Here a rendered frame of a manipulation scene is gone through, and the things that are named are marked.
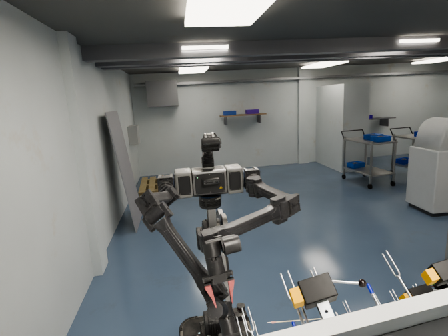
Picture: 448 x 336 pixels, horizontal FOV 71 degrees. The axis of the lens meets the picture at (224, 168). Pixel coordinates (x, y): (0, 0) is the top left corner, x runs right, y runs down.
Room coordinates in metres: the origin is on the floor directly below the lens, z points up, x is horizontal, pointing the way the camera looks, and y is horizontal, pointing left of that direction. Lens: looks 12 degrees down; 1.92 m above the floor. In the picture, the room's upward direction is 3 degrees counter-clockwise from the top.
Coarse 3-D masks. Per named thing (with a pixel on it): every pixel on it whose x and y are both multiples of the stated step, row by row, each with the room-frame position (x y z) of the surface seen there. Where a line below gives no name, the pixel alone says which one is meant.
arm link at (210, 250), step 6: (210, 240) 1.00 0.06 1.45; (216, 240) 1.00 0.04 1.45; (222, 240) 0.99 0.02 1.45; (204, 246) 0.97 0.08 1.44; (210, 246) 0.96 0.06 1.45; (216, 246) 0.97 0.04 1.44; (222, 246) 0.98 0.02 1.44; (204, 252) 0.97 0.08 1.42; (210, 252) 0.96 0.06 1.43; (216, 252) 0.96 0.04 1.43; (222, 252) 0.99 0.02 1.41; (210, 258) 0.96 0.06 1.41
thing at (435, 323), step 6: (444, 318) 0.46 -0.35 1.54; (420, 324) 0.44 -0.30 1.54; (426, 324) 0.44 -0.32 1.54; (432, 324) 0.45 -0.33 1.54; (438, 324) 0.45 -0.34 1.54; (444, 324) 0.45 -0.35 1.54; (402, 330) 0.43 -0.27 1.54; (408, 330) 0.43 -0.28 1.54; (414, 330) 0.44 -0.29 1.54; (420, 330) 0.44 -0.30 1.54; (426, 330) 0.44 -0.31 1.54; (432, 330) 0.44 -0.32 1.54; (438, 330) 0.44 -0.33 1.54; (444, 330) 0.44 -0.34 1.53
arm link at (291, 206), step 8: (256, 176) 1.66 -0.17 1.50; (256, 184) 1.58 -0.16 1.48; (264, 184) 1.57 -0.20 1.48; (256, 192) 1.57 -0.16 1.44; (264, 192) 1.49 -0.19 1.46; (272, 192) 1.43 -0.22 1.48; (280, 192) 1.41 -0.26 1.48; (288, 200) 1.26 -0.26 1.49; (296, 200) 1.30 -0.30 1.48; (280, 208) 1.25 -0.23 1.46; (288, 208) 1.26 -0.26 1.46; (296, 208) 1.30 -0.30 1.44; (288, 216) 1.25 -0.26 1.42
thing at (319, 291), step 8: (304, 280) 0.49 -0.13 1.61; (312, 280) 0.48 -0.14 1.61; (320, 280) 0.48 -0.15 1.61; (328, 280) 0.48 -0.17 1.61; (336, 280) 0.49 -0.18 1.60; (360, 280) 0.48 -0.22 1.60; (304, 288) 0.48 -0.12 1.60; (312, 288) 0.48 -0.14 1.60; (320, 288) 0.47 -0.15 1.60; (328, 288) 0.47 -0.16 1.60; (304, 296) 0.47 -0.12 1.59; (312, 296) 0.47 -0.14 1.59; (320, 296) 0.46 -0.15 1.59; (328, 296) 0.46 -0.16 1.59; (336, 296) 0.46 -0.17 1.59; (304, 304) 0.48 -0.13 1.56; (312, 304) 0.46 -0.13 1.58; (320, 304) 0.46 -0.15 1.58; (328, 304) 0.46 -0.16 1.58; (320, 312) 0.45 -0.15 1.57; (328, 312) 0.45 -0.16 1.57
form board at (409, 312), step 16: (384, 304) 0.34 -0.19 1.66; (400, 304) 0.34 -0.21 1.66; (416, 304) 0.34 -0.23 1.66; (432, 304) 0.34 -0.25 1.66; (320, 320) 0.32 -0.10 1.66; (336, 320) 0.32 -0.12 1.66; (352, 320) 0.32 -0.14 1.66; (368, 320) 0.32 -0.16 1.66; (384, 320) 0.32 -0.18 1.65; (400, 320) 0.35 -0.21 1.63; (416, 320) 0.39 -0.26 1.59; (432, 320) 0.45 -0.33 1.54
